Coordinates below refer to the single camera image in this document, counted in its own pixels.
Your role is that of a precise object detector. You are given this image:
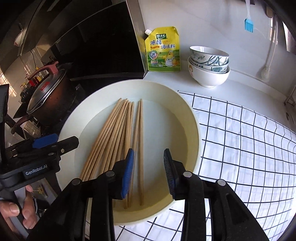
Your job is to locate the brown pot with glass lid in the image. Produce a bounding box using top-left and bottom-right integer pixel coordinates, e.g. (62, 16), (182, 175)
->
(11, 61), (76, 134)

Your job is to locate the blue patterned bowl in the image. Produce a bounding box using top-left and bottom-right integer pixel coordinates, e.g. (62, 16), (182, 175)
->
(188, 57), (228, 73)
(189, 46), (229, 66)

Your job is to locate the person's left hand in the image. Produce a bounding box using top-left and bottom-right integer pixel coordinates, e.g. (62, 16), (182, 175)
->
(1, 185), (38, 240)

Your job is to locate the large white round bowl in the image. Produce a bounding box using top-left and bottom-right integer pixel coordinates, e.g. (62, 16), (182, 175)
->
(57, 80), (201, 225)

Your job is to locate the metal rack frame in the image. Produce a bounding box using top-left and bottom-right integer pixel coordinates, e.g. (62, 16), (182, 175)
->
(284, 85), (296, 107)

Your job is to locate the wooden chopstick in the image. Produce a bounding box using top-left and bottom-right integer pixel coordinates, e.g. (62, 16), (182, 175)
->
(109, 101), (130, 170)
(138, 99), (144, 206)
(82, 100), (124, 181)
(123, 101), (134, 209)
(100, 99), (128, 174)
(79, 98), (122, 180)
(89, 99), (129, 180)

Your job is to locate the white ceramic bowl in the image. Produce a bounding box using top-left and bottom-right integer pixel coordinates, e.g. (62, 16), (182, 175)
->
(188, 57), (230, 88)

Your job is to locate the white wall hose fitting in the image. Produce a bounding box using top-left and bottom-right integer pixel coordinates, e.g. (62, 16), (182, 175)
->
(260, 14), (278, 82)

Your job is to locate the black gas stove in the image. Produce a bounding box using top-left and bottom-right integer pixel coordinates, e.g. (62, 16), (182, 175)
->
(14, 0), (149, 130)

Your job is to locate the wooden chopstick crossing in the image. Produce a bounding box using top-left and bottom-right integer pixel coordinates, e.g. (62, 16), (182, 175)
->
(127, 101), (140, 208)

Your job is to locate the white blue checkered cloth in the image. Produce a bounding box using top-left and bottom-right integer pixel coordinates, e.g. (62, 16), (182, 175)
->
(83, 90), (296, 241)

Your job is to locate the blue silicone brush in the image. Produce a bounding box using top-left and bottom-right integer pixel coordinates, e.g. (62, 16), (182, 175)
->
(244, 0), (253, 33)

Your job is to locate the blue patterned bowl middle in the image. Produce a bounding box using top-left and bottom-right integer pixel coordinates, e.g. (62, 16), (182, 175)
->
(188, 57), (228, 73)

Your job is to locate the yellow seasoning pouch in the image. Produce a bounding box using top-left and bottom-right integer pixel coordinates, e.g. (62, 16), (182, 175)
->
(145, 27), (181, 72)

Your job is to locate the blue patterned bowl top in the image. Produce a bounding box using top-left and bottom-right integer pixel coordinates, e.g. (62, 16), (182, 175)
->
(189, 46), (229, 66)

